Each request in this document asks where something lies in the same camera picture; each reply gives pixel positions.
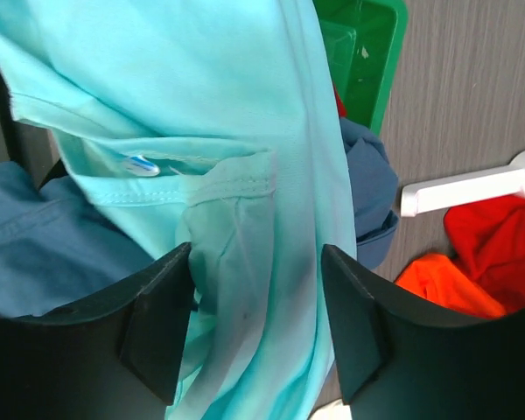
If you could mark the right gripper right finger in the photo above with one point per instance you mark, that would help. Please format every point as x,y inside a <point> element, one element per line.
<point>400,356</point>

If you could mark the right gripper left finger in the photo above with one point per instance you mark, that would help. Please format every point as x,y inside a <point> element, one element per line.
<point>115,354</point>

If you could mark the dark blue t shirt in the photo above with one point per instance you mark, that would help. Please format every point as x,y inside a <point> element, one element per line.
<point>55,248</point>

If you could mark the light teal t shirt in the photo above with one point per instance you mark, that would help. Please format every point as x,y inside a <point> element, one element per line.
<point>212,123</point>

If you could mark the hanging orange t shirt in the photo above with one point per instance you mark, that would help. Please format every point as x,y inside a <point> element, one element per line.
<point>437,279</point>

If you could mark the hanging red t shirt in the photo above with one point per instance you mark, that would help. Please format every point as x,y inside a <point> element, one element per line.
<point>488,238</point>

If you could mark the red t shirt in tray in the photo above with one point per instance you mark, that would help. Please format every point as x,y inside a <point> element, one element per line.
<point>340,105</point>

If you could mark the hanging white tank top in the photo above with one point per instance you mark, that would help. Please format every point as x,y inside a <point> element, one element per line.
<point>335,410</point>

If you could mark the white clothes rack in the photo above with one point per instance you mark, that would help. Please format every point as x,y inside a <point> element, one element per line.
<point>441,193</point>

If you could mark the green plastic tray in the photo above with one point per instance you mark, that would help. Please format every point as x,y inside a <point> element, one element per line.
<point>363,41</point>

